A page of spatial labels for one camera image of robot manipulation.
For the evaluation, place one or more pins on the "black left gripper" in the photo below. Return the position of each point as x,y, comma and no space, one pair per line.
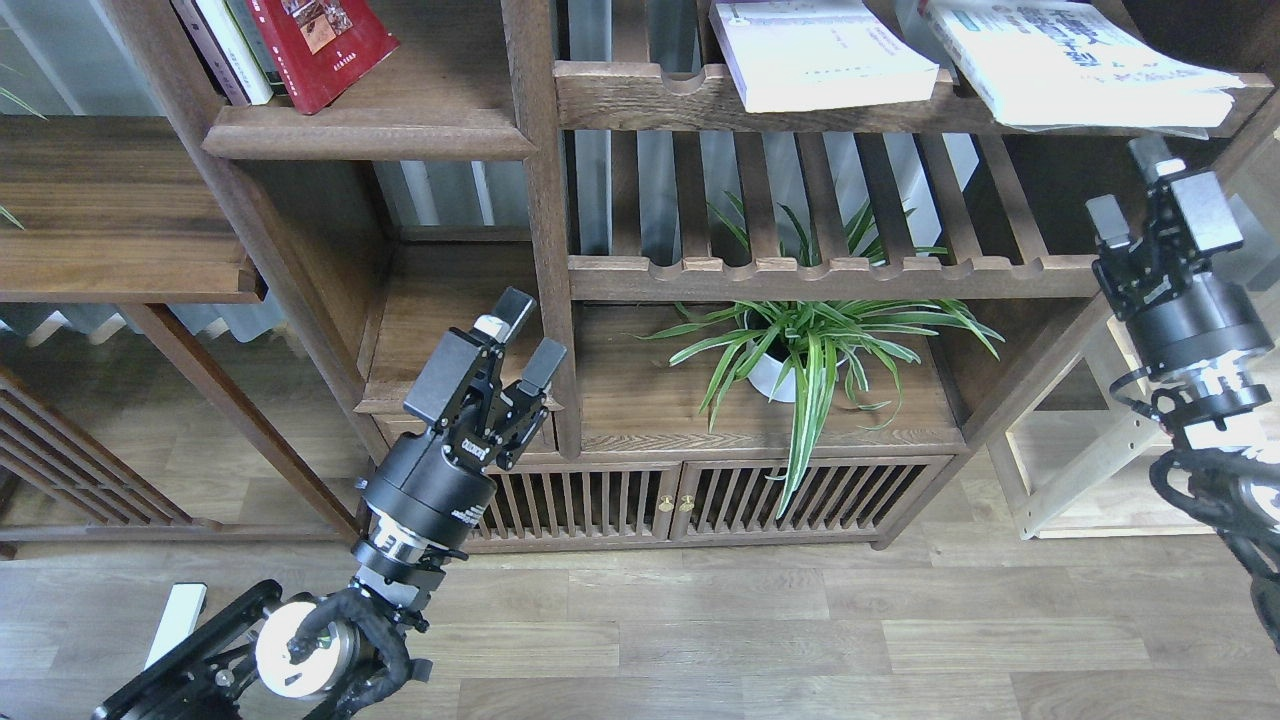
432,488

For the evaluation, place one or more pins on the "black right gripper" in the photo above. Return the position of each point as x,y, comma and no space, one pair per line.
1189,327

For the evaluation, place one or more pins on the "white book Chinese title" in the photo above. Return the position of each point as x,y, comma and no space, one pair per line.
1058,64

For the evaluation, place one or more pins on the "red cover book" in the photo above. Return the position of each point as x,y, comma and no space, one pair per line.
320,48

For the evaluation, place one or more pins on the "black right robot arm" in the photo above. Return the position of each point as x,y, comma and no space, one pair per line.
1219,471

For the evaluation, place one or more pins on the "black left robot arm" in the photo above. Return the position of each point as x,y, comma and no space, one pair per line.
347,650

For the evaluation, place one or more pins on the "white plant pot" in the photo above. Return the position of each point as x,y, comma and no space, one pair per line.
766,374

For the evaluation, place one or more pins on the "dark wooden bookshelf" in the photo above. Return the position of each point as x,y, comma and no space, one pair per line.
476,158

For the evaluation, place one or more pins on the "green spider plant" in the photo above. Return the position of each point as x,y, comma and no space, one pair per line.
819,345

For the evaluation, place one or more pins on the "pale purple white book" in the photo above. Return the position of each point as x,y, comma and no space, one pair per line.
816,55

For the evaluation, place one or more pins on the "white spine book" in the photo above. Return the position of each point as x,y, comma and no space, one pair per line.
241,76

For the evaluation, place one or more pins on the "dark green black book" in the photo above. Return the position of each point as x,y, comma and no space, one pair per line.
250,30

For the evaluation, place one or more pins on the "white metal bar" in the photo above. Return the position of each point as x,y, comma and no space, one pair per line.
178,620

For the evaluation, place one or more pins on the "light wooden shelf frame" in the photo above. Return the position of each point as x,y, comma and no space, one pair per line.
1076,465

